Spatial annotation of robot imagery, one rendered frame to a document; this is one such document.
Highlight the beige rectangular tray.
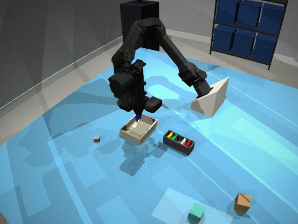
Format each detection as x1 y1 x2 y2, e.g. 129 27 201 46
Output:
119 113 158 145

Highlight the tan cube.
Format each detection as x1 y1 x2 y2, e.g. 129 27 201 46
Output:
234 193 251 213

